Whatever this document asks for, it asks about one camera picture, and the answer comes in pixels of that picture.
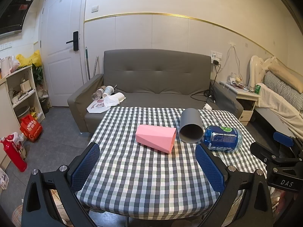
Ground green-tipped mop handle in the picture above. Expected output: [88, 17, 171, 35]
[85, 47, 91, 80]

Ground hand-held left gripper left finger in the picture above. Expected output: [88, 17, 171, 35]
[21, 142, 101, 227]

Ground grey cup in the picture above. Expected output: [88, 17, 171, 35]
[179, 108, 204, 144]

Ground grey sofa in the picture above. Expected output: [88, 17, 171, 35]
[67, 49, 244, 133]

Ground black range hood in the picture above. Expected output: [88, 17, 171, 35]
[0, 0, 36, 37]

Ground green potted plant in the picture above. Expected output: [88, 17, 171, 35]
[32, 64, 44, 86]

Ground white cable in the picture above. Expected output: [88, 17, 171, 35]
[224, 43, 242, 81]

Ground checkered tablecloth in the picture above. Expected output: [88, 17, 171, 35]
[75, 106, 273, 218]

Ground white door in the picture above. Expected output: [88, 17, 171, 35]
[40, 0, 83, 107]

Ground yellow plastic bag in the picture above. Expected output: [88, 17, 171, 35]
[16, 50, 42, 68]

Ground cream nightstand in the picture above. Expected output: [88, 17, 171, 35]
[219, 80, 261, 126]

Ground red gift bag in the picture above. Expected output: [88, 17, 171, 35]
[20, 114, 43, 143]

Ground cream open shelf unit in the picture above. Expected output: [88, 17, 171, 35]
[0, 66, 45, 133]

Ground pink faceted cup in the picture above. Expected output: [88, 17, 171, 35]
[135, 124, 177, 155]

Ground red fire extinguisher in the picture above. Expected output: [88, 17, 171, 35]
[0, 135, 27, 173]

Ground paper cup with straw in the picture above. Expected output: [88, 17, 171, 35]
[102, 85, 117, 99]

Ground white electric kettle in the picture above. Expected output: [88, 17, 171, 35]
[0, 55, 15, 78]

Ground cream bed headboard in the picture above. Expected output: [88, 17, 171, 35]
[248, 55, 278, 88]

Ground blue plastic bottle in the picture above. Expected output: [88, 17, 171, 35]
[203, 125, 243, 152]

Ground striped pillow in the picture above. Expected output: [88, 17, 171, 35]
[264, 71, 303, 113]

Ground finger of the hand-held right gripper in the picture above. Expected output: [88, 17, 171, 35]
[273, 131, 303, 158]
[250, 142, 296, 163]

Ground beige pillow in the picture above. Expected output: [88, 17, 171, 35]
[267, 64, 303, 94]

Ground black cable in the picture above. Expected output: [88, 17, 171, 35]
[191, 64, 220, 103]

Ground printed paper bag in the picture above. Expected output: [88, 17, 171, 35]
[87, 99, 110, 113]

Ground black door lock handle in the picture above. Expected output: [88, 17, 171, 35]
[66, 31, 79, 51]

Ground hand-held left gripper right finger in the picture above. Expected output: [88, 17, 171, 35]
[194, 142, 274, 227]

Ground paper cups on sofa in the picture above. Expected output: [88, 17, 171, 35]
[92, 87, 106, 100]

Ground bed with pillows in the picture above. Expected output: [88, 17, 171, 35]
[256, 84, 303, 138]

